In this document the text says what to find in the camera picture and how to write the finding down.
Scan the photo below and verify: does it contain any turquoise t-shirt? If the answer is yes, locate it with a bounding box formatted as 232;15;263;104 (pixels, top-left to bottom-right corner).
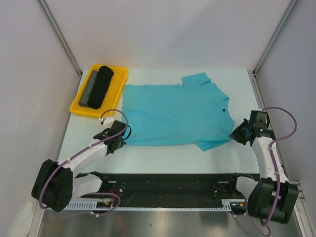
122;73;235;151

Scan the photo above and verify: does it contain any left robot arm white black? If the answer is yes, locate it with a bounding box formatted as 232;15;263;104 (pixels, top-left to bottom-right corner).
31;120;131;212

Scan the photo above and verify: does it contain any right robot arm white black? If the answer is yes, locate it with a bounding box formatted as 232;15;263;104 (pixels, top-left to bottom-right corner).
228;110;299;225

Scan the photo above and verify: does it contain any yellow plastic tray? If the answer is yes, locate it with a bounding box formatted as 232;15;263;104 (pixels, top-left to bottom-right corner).
69;64;129;119

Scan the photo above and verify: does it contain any rolled grey t-shirt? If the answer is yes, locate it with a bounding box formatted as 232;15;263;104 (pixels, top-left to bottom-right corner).
79;70;98;107

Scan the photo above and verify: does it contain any rolled black t-shirt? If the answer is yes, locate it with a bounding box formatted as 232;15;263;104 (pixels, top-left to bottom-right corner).
87;66;114;109

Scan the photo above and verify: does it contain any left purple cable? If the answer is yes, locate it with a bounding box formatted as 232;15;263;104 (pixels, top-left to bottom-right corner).
39;109;134;210

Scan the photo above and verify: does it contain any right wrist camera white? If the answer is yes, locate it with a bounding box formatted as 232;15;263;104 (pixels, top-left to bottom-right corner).
249;110;270;129

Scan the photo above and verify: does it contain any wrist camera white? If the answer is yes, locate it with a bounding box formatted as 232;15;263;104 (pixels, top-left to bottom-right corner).
249;110;270;129
99;116;115;126

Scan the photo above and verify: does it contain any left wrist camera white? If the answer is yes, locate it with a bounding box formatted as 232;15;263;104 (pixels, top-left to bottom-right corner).
99;116;115;126

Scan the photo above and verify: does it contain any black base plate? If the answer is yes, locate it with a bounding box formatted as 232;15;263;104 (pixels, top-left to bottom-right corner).
84;173;245;207

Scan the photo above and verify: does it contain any grey slotted cable duct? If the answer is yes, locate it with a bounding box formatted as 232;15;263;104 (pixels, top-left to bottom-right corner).
64;199;245;212

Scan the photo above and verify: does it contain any right aluminium frame post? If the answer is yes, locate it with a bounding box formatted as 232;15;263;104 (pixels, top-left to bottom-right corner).
253;0;299;75

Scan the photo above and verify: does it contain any aluminium frame post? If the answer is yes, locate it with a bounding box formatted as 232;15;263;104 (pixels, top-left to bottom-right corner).
253;0;299;75
36;0;82;78

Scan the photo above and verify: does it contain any left aluminium frame post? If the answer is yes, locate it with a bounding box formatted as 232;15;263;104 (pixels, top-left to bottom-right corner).
36;0;82;78

